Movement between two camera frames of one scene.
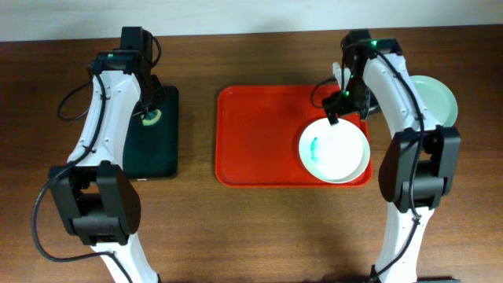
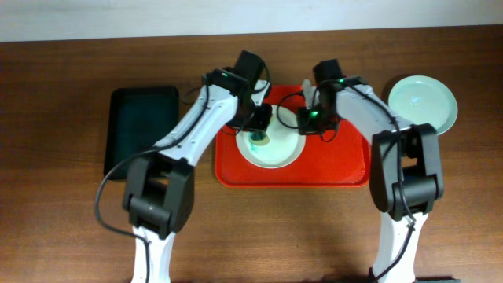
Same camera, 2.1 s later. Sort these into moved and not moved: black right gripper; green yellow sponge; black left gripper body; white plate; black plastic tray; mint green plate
Moved: black right gripper; black left gripper body; green yellow sponge; white plate
Not moved: black plastic tray; mint green plate
